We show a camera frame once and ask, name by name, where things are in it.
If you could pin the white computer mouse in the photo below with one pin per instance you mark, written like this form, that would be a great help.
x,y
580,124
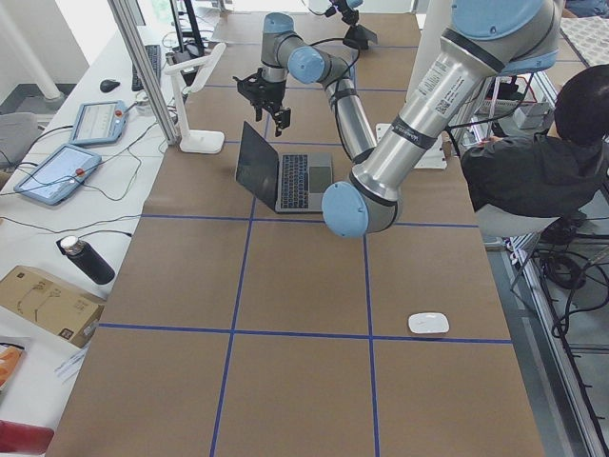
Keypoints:
x,y
428,323

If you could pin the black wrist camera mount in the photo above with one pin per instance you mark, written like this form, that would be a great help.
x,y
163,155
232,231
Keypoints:
x,y
252,87

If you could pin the person in black hoodie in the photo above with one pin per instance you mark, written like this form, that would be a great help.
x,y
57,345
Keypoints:
x,y
519,185

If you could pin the brown cardboard box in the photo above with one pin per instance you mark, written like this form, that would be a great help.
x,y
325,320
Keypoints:
x,y
52,304

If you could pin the blue teach pendant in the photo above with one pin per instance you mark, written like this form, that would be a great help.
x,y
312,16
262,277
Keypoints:
x,y
99,123
57,177

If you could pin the upper blue teach pendant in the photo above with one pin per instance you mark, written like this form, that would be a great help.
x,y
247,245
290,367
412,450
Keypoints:
x,y
99,123

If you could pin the lower blue teach pendant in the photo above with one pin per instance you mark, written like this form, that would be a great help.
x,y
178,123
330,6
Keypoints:
x,y
57,177

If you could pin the black water bottle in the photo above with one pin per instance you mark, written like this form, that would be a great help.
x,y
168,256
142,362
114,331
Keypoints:
x,y
87,259

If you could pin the black computer mouse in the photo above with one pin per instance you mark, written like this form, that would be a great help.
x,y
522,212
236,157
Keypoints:
x,y
108,85

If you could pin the aluminium frame post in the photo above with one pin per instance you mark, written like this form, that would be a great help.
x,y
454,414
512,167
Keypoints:
x,y
126,24

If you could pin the grey laptop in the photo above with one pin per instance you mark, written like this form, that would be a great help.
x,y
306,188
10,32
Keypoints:
x,y
286,183

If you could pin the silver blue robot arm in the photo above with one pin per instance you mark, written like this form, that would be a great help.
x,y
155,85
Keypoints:
x,y
334,7
482,39

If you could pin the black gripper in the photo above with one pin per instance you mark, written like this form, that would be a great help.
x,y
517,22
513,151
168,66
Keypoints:
x,y
272,93
350,17

